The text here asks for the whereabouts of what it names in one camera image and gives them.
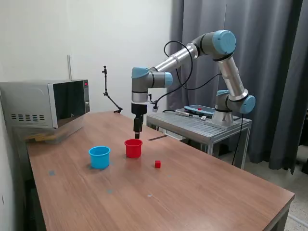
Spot black cable with metal connector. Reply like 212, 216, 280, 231
162, 108, 208, 120

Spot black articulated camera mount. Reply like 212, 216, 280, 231
101, 65, 124, 114

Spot wooden sticks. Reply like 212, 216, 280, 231
25, 134, 56, 142

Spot clear plastic container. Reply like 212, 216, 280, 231
13, 120, 85, 145

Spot dark grey curtain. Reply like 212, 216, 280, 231
167, 0, 308, 175

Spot black hanging cable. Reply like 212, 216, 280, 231
231, 113, 244, 166

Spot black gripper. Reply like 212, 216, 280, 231
131, 103, 148, 140

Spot silver microwave oven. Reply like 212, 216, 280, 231
0, 78, 91, 130

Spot red plastic bin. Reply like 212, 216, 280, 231
124, 139, 143, 159

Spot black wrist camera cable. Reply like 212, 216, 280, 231
146, 40, 223, 109

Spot grey metal robot stand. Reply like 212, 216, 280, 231
146, 109, 253, 170

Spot light blue plastic bin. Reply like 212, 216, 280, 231
88, 145, 111, 169

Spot blue teach pendant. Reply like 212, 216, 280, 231
184, 104, 215, 116

